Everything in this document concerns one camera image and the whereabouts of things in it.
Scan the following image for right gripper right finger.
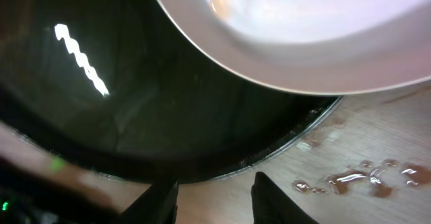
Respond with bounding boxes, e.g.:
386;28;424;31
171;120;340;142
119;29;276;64
251;172;319;224

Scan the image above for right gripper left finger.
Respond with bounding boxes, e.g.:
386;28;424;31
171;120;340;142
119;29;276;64
110;178;178;224

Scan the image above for black round tray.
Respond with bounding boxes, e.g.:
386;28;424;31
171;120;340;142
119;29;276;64
1;0;339;184

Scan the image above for white plate top right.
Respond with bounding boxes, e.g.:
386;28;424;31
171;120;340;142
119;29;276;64
157;0;430;95

